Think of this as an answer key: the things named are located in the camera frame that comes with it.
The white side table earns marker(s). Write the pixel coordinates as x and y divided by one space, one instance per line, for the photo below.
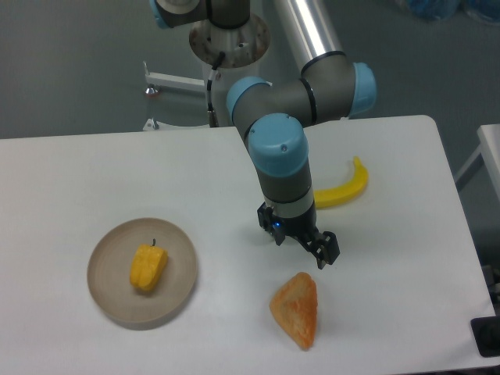
486 154

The yellow banana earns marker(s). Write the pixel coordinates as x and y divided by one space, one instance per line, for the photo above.
346 192

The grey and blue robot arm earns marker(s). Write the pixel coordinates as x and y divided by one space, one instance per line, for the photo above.
271 118

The beige round plate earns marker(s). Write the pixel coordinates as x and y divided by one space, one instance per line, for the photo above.
108 273

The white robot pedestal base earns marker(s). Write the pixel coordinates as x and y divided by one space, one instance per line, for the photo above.
226 56

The yellow bell pepper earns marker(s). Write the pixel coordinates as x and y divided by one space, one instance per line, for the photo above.
147 266

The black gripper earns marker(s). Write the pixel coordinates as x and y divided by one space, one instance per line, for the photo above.
298 219

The blue plastic bag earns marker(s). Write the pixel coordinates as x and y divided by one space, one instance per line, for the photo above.
481 11

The black device at table edge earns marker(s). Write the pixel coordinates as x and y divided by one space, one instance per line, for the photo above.
486 335

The orange triangular toast slice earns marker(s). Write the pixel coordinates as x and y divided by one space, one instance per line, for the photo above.
294 308

